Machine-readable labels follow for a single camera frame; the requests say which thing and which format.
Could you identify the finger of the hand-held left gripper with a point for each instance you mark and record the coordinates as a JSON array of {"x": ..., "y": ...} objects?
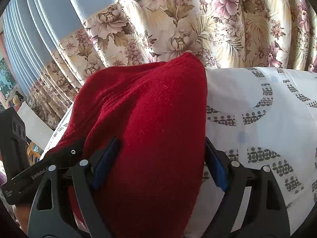
[{"x": 69, "y": 152}]

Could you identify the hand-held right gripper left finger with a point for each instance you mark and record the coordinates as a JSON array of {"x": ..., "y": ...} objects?
[{"x": 106, "y": 163}]

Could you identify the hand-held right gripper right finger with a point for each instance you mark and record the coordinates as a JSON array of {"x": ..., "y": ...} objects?
[{"x": 218, "y": 171}]

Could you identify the red knitted sweater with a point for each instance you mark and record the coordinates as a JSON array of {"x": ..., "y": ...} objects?
[{"x": 153, "y": 129}]

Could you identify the person's left forearm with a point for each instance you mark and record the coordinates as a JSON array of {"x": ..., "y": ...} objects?
[{"x": 22, "y": 218}]

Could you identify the wooden chair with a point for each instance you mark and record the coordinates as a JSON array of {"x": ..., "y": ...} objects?
[{"x": 33, "y": 153}]

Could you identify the white board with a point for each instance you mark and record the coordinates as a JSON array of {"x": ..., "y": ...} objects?
[{"x": 34, "y": 124}]

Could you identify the white patterned bed sheet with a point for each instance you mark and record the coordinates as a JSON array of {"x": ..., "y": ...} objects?
[{"x": 272, "y": 129}]

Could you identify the floral curtain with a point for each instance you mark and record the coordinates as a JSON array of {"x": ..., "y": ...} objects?
[{"x": 198, "y": 17}]

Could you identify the wall poster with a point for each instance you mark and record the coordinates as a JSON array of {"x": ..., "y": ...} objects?
[{"x": 6, "y": 76}]

